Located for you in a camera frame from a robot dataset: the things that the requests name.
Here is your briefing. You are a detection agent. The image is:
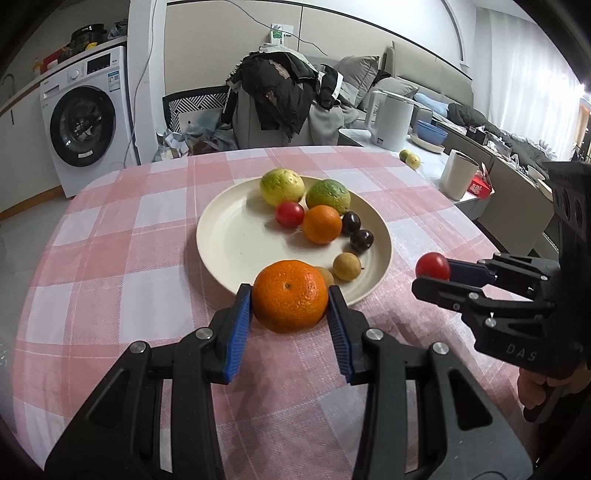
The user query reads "pile of plastic bags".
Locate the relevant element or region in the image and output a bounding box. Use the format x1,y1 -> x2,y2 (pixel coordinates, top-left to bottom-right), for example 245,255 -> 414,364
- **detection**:
157,115 -> 236,160

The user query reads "orange mandarin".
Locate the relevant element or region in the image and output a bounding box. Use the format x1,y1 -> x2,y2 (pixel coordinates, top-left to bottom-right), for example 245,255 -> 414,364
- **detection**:
303,205 -> 343,245
252,260 -> 329,334

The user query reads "white side table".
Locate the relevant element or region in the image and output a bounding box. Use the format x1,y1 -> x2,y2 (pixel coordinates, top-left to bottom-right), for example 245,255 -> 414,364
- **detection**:
339,128 -> 497,215

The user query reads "blue bowl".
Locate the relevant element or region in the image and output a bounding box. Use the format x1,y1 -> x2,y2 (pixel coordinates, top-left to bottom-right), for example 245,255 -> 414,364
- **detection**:
417,120 -> 450,144

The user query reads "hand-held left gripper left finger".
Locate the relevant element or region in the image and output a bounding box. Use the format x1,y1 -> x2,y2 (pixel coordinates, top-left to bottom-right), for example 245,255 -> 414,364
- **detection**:
44,284 -> 254,480

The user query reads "red box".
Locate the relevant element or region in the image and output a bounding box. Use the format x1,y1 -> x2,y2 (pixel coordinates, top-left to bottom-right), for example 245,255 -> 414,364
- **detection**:
467,168 -> 494,195

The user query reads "black white patterned chair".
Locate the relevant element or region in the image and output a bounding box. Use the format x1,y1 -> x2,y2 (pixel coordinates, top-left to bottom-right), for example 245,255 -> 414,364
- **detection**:
163,88 -> 229,134

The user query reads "black cooking pot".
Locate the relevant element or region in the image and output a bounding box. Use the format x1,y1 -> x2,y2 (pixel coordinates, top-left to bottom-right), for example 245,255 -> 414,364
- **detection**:
70,24 -> 108,47

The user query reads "white hanging cable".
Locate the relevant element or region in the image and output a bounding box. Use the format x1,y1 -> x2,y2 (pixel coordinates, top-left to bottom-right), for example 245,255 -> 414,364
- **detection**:
122,44 -> 153,167

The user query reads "cream shallow dish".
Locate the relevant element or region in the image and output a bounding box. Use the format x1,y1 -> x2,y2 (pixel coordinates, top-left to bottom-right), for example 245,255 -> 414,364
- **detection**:
410,134 -> 446,153

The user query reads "pink checked tablecloth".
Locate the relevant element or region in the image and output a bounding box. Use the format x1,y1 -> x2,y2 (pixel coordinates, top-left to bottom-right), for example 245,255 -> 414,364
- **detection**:
10,145 -> 532,480

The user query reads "red tomato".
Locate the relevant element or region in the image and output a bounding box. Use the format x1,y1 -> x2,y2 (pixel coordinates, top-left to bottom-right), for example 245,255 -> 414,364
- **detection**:
415,252 -> 451,281
276,202 -> 306,228

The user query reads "dark jacket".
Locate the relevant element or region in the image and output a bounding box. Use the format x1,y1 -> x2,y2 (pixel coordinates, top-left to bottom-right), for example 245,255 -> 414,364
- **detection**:
225,51 -> 345,139

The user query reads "wrinkled yellow-green fruit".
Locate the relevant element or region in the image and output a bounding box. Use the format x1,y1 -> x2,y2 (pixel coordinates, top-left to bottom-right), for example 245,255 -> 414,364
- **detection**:
306,179 -> 351,215

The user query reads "small brown longan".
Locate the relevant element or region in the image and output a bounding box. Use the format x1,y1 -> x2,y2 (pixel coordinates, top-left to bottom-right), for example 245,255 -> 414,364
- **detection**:
333,253 -> 362,282

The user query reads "white curtain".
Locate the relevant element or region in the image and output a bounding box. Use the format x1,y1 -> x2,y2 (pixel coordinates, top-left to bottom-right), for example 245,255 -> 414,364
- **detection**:
487,4 -> 585,158

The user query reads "white washing machine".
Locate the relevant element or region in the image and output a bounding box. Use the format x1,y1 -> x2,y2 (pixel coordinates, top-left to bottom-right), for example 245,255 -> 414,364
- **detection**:
39,45 -> 139,199

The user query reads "grey pillow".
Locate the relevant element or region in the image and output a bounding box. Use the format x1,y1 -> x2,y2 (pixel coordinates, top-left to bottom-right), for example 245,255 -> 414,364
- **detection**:
335,55 -> 380,104

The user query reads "white cup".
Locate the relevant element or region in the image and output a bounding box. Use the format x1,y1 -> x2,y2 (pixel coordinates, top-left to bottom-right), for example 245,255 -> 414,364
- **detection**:
439,150 -> 481,200

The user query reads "grey chair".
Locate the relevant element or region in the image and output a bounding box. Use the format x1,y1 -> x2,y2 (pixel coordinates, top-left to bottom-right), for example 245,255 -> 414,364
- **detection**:
231,85 -> 315,151

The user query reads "beige sofa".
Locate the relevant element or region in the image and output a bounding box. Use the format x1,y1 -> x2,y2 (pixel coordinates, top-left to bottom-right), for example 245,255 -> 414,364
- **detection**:
323,41 -> 475,130

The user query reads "red container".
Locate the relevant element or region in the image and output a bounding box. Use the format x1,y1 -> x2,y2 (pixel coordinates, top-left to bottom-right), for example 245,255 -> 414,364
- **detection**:
42,47 -> 72,68

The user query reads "smooth yellow-green citrus fruit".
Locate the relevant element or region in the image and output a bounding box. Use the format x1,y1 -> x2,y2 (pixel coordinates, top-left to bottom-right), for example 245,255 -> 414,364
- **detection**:
259,169 -> 306,207

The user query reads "cream round plate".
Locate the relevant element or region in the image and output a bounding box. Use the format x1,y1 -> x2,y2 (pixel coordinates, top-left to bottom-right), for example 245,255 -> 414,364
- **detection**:
196,175 -> 393,308

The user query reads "white electric kettle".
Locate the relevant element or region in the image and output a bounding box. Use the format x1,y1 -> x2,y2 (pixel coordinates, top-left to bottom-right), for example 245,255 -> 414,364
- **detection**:
365,89 -> 415,152

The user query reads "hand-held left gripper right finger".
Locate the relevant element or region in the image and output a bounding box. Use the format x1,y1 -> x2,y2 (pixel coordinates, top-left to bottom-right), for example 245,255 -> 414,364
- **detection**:
327,285 -> 536,480

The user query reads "person's right hand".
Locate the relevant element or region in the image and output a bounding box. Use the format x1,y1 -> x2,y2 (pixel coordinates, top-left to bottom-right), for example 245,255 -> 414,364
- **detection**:
517,364 -> 591,421

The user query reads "grey hoodie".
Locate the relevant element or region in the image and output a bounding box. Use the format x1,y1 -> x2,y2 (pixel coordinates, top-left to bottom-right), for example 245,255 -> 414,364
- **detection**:
308,99 -> 345,147

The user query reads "dark coat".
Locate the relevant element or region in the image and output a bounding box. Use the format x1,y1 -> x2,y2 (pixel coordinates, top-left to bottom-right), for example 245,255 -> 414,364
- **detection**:
447,102 -> 546,158

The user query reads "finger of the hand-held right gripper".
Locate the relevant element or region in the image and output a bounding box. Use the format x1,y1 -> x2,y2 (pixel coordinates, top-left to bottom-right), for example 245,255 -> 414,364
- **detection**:
412,276 -> 555,320
447,253 -> 559,303

